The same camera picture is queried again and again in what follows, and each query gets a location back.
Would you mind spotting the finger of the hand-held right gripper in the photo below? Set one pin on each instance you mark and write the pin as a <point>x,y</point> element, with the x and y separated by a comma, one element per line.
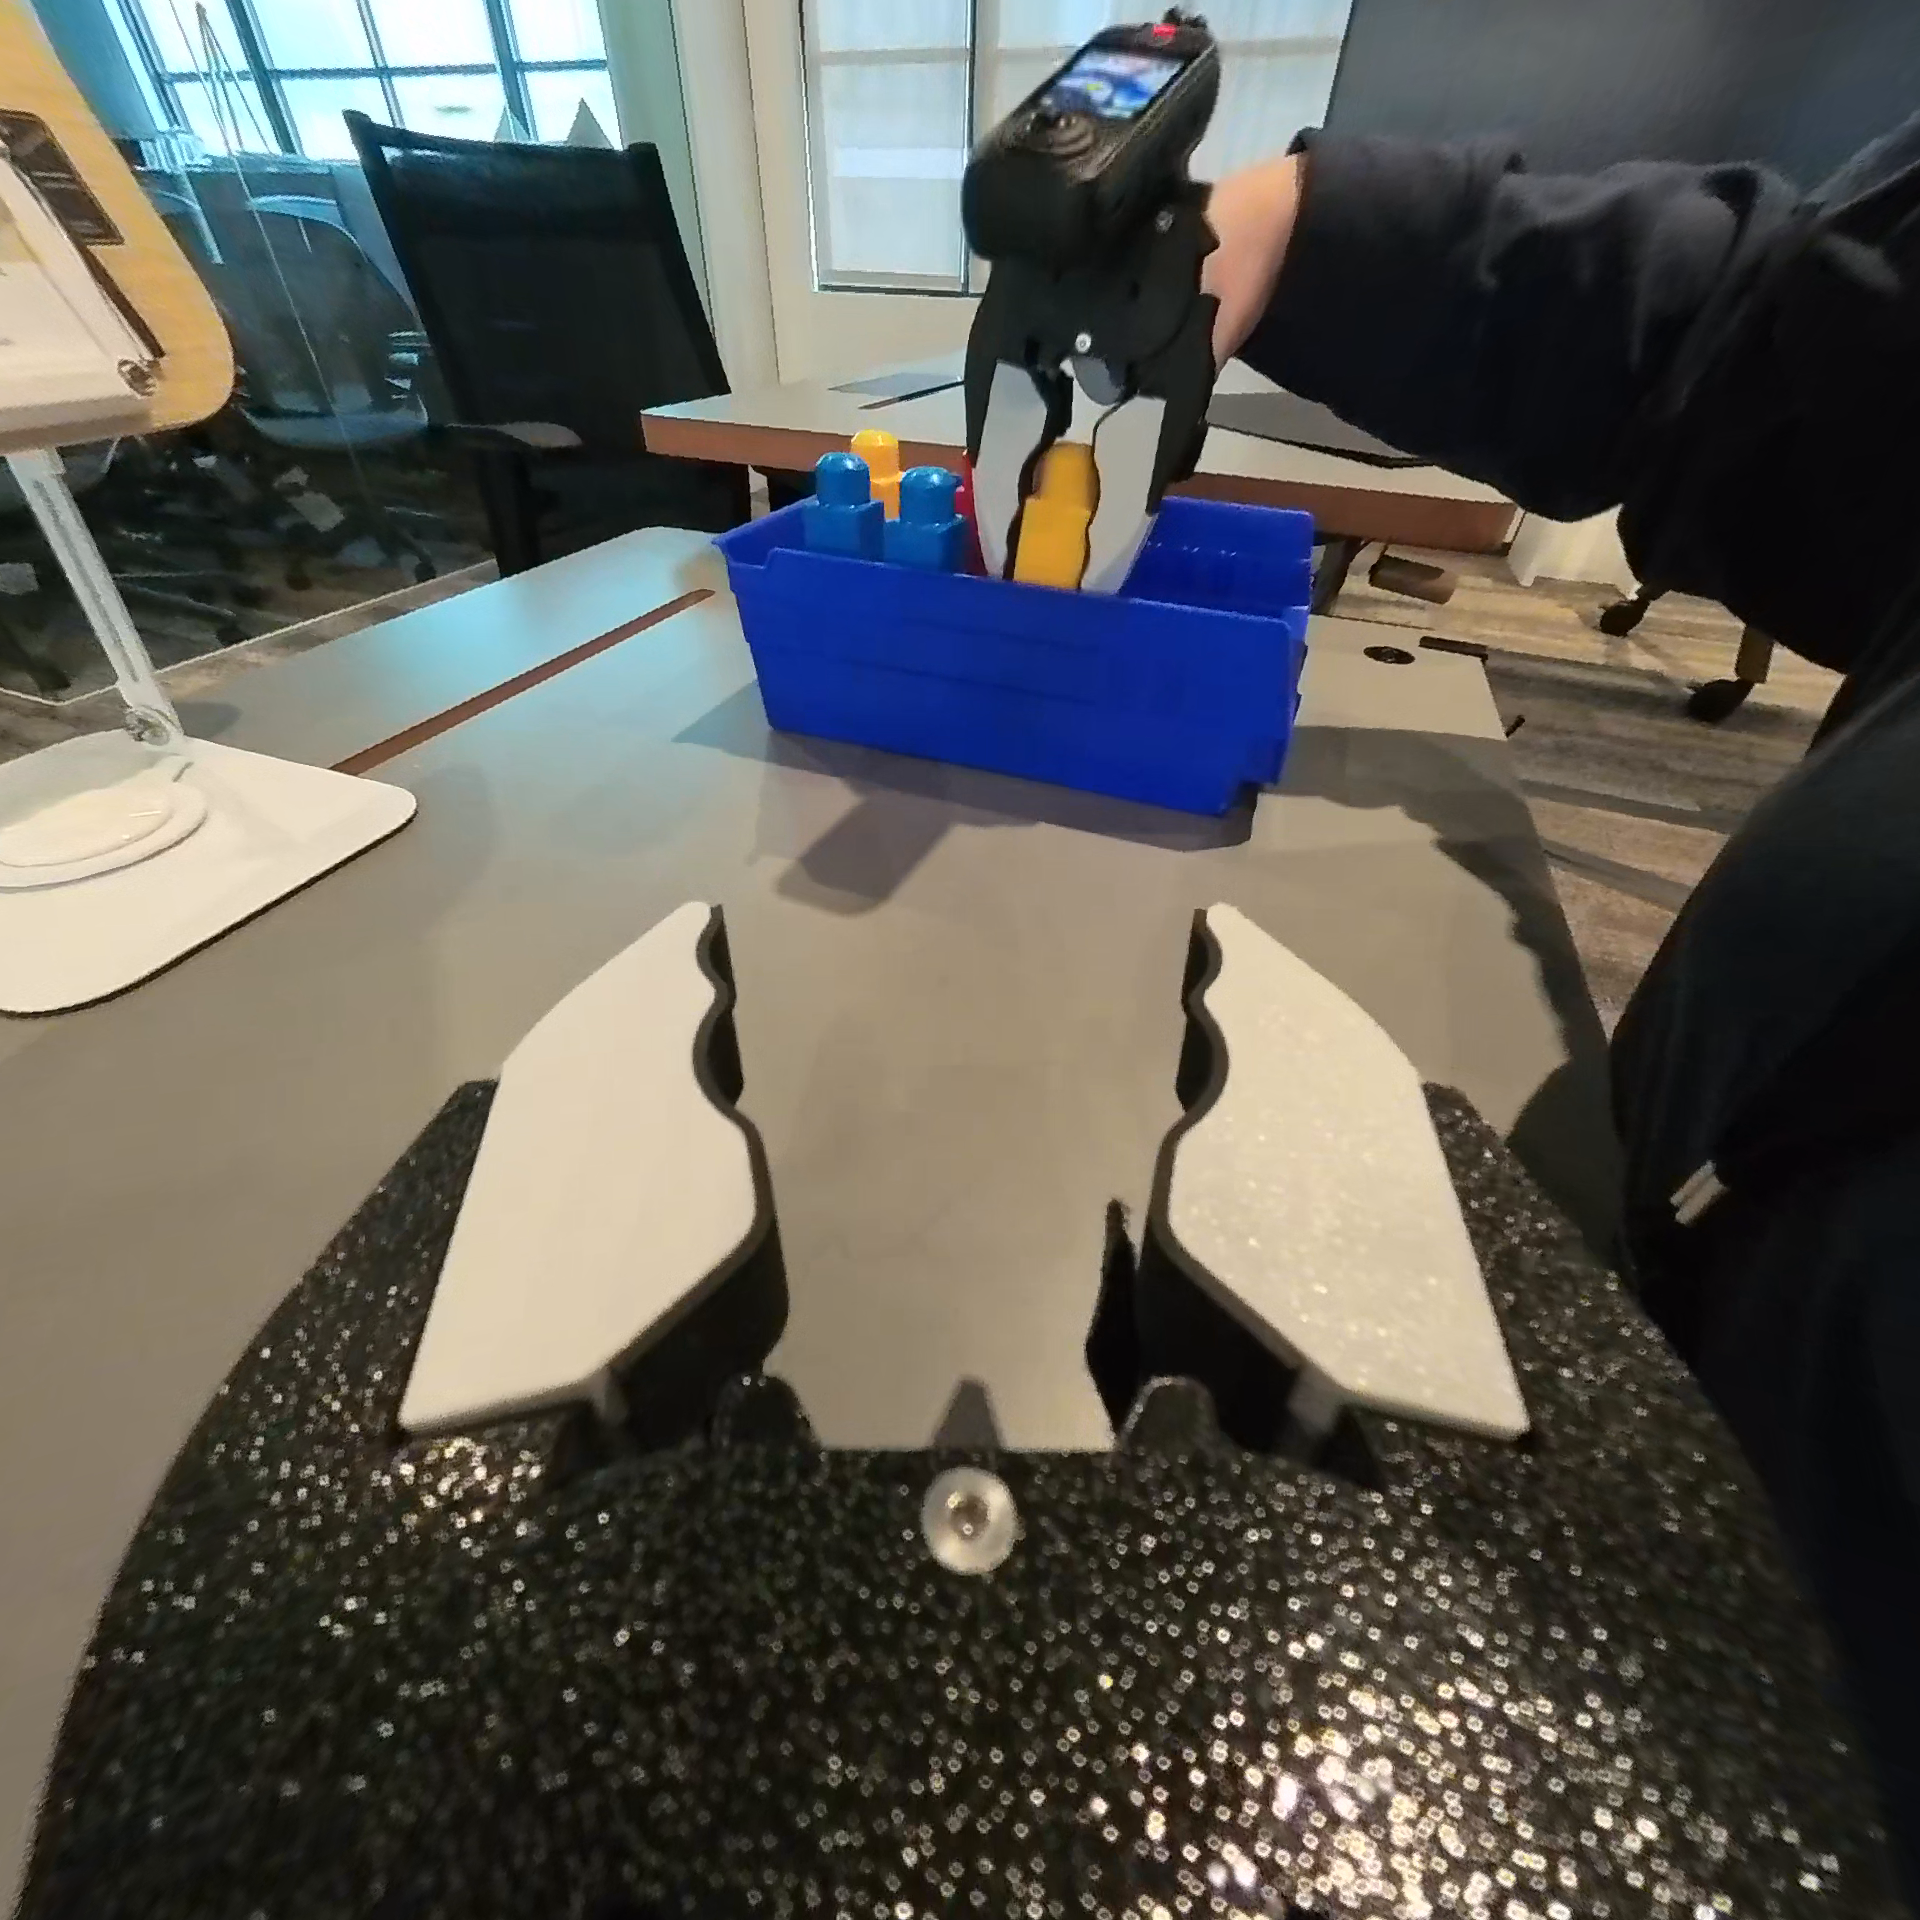
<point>1132,510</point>
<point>1002,465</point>

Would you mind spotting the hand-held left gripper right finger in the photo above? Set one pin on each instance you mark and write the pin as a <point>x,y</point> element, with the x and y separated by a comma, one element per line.
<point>1320,1213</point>

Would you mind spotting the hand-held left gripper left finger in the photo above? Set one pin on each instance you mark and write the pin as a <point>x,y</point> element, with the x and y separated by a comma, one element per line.
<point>600,1201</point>

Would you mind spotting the yellow mega block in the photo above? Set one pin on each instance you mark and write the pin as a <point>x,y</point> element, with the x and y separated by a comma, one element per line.
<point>874,457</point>
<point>1059,517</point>

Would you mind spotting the blue plastic bin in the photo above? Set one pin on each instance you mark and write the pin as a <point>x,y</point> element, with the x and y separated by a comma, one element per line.
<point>1036,675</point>

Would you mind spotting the person's right forearm dark sleeve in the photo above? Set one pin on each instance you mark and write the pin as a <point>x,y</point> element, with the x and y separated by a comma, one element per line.
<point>1574,316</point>

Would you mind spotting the red mega block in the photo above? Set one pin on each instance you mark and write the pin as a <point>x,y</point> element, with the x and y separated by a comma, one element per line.
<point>979,533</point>

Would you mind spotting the blue mega block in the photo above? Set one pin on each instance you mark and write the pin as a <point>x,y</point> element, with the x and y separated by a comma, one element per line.
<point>843,510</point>
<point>925,523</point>

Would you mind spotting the person's right hand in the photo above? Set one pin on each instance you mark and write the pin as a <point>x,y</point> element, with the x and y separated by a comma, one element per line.
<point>1253,254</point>

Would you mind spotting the wood edged background table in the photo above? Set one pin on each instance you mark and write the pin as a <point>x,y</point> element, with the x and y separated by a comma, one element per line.
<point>1349,481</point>

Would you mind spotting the person's dark jacket torso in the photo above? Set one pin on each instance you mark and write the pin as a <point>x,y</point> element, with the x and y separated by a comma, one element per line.
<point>1785,1201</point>

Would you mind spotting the black mesh office chair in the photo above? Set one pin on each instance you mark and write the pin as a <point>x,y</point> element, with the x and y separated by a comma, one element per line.
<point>540,299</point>

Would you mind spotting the chair base with casters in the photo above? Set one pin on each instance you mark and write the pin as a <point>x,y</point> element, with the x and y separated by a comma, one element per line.
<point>1710,667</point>

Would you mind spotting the grey office chair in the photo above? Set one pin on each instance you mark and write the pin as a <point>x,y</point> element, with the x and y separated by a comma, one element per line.
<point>299,329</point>

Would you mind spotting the white stand with acrylic post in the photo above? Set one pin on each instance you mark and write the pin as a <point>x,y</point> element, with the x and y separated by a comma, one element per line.
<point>194,838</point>

